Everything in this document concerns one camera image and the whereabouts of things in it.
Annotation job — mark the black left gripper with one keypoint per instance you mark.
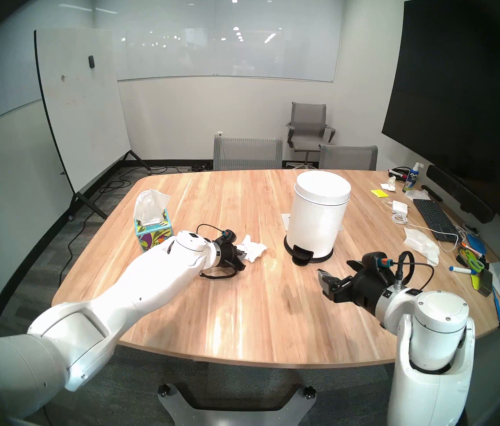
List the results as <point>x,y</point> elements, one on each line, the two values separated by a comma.
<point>228,254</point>

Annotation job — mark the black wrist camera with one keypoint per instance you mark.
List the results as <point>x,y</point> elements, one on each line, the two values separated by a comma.
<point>376,259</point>
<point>227,237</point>

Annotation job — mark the white tissue in box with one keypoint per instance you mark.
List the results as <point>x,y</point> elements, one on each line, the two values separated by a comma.
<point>152,205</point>

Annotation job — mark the small crumpled white tissue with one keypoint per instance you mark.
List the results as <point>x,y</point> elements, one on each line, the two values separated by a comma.
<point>388,185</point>

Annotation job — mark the grey office chair with armrests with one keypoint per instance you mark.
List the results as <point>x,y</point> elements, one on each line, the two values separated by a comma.
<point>307,123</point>

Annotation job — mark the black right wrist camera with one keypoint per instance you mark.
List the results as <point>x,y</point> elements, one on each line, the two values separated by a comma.
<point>376,259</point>

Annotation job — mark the black keyboard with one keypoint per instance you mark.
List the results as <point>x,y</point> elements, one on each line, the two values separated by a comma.
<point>436,218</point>

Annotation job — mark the large black wall screen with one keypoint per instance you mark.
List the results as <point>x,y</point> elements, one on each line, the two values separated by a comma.
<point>458,88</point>

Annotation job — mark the blue whiteboard marker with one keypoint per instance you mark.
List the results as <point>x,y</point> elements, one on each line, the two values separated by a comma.
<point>463,270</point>

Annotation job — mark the mobile whiteboard on stand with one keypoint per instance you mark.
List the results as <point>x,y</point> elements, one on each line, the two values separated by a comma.
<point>81,96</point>

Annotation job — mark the whiteboard cleaner spray bottle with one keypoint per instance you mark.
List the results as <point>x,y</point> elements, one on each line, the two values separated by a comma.
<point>412,179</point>

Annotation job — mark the black video bar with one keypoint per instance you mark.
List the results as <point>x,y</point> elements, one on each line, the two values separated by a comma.
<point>458,192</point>

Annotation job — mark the yellow sticky note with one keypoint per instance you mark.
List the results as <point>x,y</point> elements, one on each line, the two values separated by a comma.
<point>379,193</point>

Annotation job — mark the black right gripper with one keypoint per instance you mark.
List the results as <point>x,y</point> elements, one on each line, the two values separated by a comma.
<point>365,287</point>

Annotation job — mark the blue pen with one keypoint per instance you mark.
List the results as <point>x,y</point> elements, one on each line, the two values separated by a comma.
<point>497,305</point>

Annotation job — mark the grey mesh back chair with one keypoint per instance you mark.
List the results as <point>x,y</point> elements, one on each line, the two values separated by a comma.
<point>247,152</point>

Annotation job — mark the grey fabric back chair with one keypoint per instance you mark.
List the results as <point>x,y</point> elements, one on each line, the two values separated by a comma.
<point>347,158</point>

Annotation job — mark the red and black marker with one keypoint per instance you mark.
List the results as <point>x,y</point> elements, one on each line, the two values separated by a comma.
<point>398,173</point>

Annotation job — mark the white pedal trash bin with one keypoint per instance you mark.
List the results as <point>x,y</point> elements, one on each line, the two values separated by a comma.
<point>318,212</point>

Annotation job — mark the wide glass wall whiteboard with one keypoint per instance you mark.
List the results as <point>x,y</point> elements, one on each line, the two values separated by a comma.
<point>232,30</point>

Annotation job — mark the flat white tissue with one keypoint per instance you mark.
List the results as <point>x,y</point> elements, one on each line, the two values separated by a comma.
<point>416,195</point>

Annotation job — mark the large crumpled white tissue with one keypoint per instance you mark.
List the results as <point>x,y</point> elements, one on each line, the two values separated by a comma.
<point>420,245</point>

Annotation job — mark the colourful leaf print tissue box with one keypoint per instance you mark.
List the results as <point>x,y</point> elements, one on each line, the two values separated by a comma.
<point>154,234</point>

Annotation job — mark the white power adapter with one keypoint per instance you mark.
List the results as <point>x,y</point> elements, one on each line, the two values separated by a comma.
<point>400,207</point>

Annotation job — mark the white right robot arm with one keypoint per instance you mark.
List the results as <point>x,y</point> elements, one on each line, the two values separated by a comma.
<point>436,341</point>

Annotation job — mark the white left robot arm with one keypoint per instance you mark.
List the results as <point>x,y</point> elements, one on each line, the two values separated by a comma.
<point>134,292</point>

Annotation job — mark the dark grey block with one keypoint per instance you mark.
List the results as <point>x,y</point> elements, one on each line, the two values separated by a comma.
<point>485,282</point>

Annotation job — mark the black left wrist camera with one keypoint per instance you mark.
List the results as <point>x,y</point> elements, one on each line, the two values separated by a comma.
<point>227,237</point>

